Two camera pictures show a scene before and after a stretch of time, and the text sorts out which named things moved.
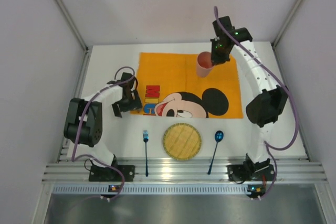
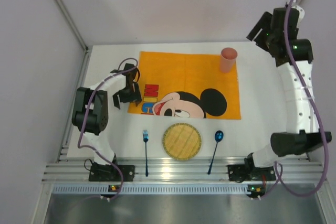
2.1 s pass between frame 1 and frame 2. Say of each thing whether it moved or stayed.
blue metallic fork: stayed
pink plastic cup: moved
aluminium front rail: stayed
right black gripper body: moved
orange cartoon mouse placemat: stayed
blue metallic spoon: stayed
